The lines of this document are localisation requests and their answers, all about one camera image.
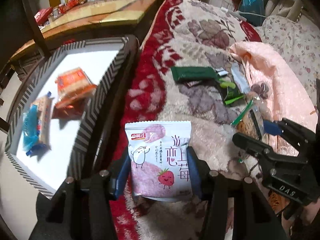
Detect red gold snack packet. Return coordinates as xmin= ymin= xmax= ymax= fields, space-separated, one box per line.
xmin=52 ymin=99 xmax=87 ymax=120

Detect light blue sachima packet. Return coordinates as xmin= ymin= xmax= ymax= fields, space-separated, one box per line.
xmin=22 ymin=104 xmax=49 ymax=156

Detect dark wooden chair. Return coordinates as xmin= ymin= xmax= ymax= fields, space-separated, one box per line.
xmin=1 ymin=0 xmax=50 ymax=66

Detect red gift box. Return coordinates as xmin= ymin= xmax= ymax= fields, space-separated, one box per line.
xmin=34 ymin=7 xmax=53 ymax=25

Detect clear bag of walnut snacks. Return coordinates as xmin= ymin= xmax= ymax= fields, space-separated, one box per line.
xmin=231 ymin=99 xmax=265 ymax=141

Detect grey white snack packet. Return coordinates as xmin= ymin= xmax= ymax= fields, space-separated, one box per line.
xmin=216 ymin=68 xmax=229 ymax=77

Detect red cream floral blanket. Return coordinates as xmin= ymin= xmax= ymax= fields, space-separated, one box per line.
xmin=111 ymin=0 xmax=261 ymax=239

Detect white pink strawberry snack bag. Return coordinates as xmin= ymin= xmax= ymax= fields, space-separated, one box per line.
xmin=125 ymin=121 xmax=193 ymax=202

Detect white tray with striped rim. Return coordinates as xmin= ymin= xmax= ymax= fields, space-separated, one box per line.
xmin=5 ymin=35 xmax=139 ymax=198

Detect teal plastic bag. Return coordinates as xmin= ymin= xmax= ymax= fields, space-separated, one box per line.
xmin=238 ymin=0 xmax=266 ymax=27

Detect black Nescafe coffee stick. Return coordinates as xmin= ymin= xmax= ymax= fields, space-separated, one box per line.
xmin=184 ymin=81 xmax=203 ymax=88

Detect green black matcha packet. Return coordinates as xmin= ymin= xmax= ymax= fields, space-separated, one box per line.
xmin=217 ymin=79 xmax=245 ymax=105

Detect beige cracker pack blue ends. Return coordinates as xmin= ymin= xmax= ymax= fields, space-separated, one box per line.
xmin=31 ymin=92 xmax=53 ymax=146

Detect floral white bedsheet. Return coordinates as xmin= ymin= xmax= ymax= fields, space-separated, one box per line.
xmin=256 ymin=15 xmax=320 ymax=104

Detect wooden coffee table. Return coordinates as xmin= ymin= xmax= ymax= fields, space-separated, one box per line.
xmin=10 ymin=0 xmax=158 ymax=61

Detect orange cracker pack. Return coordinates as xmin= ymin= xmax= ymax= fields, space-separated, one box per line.
xmin=55 ymin=68 xmax=97 ymax=109

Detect dark green snack packet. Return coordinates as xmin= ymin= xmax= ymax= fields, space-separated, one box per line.
xmin=170 ymin=67 xmax=219 ymax=83

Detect red toy figurines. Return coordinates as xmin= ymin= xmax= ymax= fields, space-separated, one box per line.
xmin=59 ymin=0 xmax=88 ymax=14

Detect clear bag of red dates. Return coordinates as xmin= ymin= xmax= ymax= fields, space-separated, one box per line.
xmin=251 ymin=82 xmax=271 ymax=99

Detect pink quilted blanket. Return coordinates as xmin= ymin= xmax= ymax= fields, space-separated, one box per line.
xmin=228 ymin=41 xmax=318 ymax=156

